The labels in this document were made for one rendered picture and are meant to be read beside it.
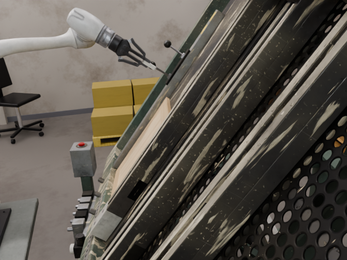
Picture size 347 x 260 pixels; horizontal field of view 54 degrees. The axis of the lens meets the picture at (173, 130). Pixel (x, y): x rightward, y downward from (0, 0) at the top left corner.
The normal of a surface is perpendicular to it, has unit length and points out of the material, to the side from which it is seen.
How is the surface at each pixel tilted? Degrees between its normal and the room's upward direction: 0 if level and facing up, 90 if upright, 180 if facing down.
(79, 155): 90
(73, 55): 90
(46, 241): 0
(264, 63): 90
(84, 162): 90
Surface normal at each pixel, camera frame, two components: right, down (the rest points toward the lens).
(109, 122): 0.13, 0.37
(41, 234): -0.04, -0.92
